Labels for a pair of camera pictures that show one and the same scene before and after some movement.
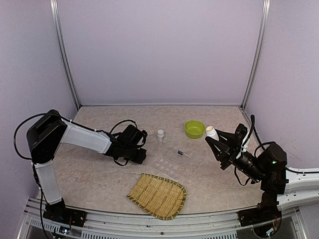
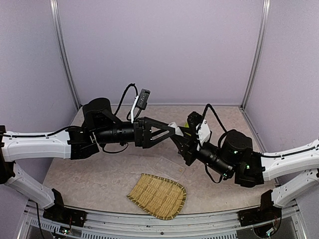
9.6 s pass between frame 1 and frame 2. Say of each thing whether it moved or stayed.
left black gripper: moved
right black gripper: moved
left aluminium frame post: stayed
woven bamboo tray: stayed
